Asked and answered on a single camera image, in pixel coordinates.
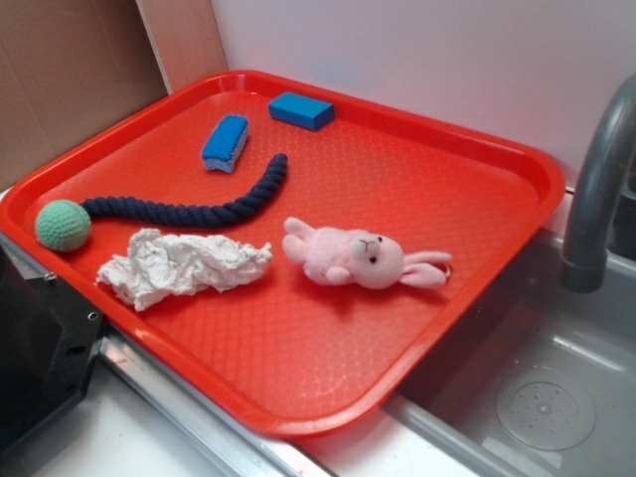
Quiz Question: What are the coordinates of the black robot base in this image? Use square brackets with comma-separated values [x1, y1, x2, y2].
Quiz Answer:
[1, 247, 104, 461]

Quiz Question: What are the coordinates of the blue sponge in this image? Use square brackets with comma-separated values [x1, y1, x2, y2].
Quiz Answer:
[202, 115, 249, 173]

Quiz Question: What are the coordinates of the red plastic tray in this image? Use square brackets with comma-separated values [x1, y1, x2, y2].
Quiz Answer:
[1, 72, 565, 438]

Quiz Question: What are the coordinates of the pink plush bunny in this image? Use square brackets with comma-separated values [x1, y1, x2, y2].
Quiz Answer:
[282, 218, 452, 289]

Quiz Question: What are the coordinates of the blue rectangular block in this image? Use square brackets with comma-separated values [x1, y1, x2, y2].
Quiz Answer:
[268, 92, 336, 131]

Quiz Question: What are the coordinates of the crumpled white paper towel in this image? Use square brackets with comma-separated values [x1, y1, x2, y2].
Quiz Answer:
[96, 229, 273, 312]

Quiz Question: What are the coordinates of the grey sink basin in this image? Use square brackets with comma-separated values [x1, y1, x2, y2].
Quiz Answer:
[386, 233, 635, 476]

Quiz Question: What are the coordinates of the grey faucet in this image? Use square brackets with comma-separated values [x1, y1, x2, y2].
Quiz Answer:
[559, 76, 635, 293]

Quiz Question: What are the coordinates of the brown cardboard panel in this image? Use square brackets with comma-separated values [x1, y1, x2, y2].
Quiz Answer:
[1, 1, 167, 189]

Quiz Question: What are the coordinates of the navy rope with green ball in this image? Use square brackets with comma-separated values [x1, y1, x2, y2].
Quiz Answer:
[34, 152, 289, 253]

